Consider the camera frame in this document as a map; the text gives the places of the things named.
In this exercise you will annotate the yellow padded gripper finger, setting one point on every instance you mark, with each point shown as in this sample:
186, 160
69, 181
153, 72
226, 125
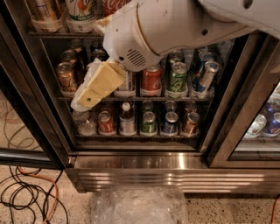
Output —
102, 78

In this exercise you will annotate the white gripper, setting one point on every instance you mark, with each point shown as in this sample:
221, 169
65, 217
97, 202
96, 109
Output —
126, 34

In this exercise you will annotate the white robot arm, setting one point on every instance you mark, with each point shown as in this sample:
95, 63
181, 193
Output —
263, 15

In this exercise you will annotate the red cola can top shelf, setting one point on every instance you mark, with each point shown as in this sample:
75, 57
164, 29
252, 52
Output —
111, 6

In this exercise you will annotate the white green can top shelf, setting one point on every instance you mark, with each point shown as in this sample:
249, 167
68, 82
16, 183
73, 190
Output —
81, 15

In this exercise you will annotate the gold can middle front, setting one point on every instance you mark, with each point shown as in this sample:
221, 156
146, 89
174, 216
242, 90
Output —
67, 79

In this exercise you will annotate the red can bottom shelf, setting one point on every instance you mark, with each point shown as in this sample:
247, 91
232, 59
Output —
106, 125

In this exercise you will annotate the red cola can middle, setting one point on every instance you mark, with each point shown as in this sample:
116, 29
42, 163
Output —
151, 81

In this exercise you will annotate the water bottle bottom shelf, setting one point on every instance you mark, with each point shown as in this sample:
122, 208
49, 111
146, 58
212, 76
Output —
85, 123

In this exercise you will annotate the green can bottom shelf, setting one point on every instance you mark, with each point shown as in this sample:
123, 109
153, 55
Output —
148, 127

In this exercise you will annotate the green can middle front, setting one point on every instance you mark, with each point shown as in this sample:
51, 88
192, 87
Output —
176, 81

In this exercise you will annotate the blue can bottom shelf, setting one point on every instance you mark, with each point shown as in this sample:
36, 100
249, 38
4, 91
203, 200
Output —
170, 124

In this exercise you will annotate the gold can bottom shelf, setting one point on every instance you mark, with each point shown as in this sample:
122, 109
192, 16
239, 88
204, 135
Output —
190, 126

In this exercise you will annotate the right fridge glass door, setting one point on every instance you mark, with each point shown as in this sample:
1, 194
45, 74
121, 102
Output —
258, 75

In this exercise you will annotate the blue can right compartment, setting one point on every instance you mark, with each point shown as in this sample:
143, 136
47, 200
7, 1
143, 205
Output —
271, 112

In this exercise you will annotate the brown tea bottle middle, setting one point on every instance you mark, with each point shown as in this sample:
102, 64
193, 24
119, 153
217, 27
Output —
127, 89

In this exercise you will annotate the brown tea bottle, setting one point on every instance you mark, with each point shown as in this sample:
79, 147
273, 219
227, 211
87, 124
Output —
127, 120
127, 89

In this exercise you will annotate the brown tea bottle bottom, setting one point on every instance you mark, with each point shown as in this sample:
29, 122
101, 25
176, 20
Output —
127, 120

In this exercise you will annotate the clear plastic bag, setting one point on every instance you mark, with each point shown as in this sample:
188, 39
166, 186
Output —
148, 205

